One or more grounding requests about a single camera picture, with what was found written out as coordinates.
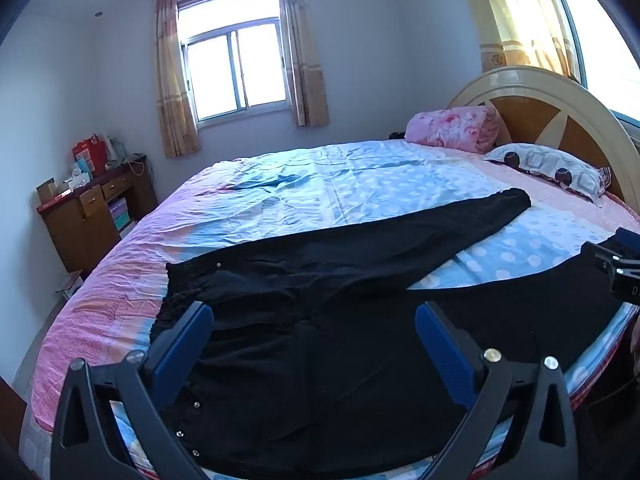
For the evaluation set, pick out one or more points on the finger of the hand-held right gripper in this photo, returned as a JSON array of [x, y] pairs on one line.
[[602, 257]]

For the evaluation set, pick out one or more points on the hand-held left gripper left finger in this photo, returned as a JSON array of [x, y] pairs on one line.
[[180, 355]]

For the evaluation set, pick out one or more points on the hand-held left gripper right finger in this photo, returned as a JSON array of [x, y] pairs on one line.
[[445, 355]]

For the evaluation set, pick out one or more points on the black pants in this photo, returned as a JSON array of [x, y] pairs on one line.
[[325, 310]]

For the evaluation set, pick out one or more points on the grey patterned pillow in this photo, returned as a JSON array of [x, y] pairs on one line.
[[540, 160]]

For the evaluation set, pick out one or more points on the stacked pastel boxes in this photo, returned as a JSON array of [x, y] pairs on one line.
[[120, 215]]

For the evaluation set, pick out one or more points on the brown wooden desk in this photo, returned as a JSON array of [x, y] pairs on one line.
[[85, 230]]

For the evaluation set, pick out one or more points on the wooden bed headboard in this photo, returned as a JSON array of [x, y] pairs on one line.
[[530, 110]]

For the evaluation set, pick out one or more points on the bed with pink blue sheet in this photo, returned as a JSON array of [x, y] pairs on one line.
[[350, 185]]

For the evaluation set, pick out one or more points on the pink floral blanket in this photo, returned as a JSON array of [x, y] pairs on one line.
[[450, 127]]

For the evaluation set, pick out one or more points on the large bright window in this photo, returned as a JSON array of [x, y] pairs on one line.
[[600, 50]]

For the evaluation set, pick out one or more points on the brown cardboard box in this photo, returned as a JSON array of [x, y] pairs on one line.
[[49, 191]]

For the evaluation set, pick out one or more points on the red gift bag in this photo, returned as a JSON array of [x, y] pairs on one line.
[[92, 155]]

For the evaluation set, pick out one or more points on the beige patterned curtain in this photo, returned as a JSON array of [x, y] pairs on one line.
[[305, 70], [172, 100]]

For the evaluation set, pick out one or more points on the yellow floral curtain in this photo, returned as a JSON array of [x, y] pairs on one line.
[[520, 10]]

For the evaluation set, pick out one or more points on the white framed window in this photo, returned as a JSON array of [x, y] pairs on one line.
[[225, 75]]

